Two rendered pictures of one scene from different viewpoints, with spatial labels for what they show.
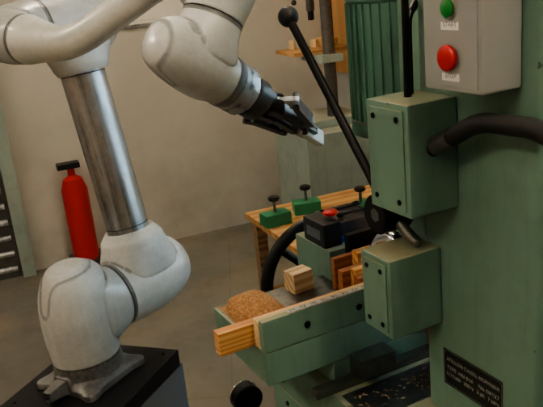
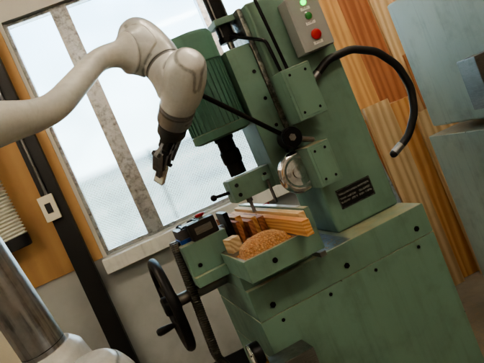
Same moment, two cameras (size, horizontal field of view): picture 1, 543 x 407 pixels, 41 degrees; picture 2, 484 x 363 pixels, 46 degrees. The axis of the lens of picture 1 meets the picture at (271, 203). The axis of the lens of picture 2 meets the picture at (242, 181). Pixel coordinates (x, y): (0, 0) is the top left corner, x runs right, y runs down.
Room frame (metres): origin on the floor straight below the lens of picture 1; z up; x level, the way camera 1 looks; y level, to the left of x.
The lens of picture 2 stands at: (0.89, 1.44, 1.20)
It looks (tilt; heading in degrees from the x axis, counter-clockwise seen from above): 5 degrees down; 280
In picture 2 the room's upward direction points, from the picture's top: 23 degrees counter-clockwise
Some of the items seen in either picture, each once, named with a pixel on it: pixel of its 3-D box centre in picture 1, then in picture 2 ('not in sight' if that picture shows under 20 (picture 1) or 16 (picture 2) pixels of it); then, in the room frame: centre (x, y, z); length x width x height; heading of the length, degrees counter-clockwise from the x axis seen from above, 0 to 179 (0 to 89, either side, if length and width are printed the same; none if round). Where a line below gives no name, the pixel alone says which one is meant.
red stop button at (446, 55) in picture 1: (446, 58); (316, 33); (0.83, -0.22, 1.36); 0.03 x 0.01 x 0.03; 26
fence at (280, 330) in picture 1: (414, 286); (271, 213); (1.15, -0.23, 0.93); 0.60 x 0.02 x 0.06; 116
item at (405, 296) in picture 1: (400, 286); (318, 163); (0.96, -0.18, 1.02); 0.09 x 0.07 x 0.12; 116
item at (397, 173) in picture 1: (410, 153); (299, 93); (0.94, -0.19, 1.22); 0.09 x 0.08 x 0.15; 26
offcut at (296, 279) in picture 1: (298, 279); (232, 244); (1.25, -0.04, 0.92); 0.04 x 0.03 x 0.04; 122
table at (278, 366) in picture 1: (368, 288); (235, 251); (1.28, -0.17, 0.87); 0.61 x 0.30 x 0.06; 116
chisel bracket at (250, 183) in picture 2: not in sight; (251, 186); (1.18, -0.24, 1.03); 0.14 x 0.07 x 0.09; 26
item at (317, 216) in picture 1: (337, 220); (194, 227); (1.36, -0.13, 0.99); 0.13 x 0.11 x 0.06; 116
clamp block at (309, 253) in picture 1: (343, 254); (204, 250); (1.36, -0.13, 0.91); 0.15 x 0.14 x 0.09; 116
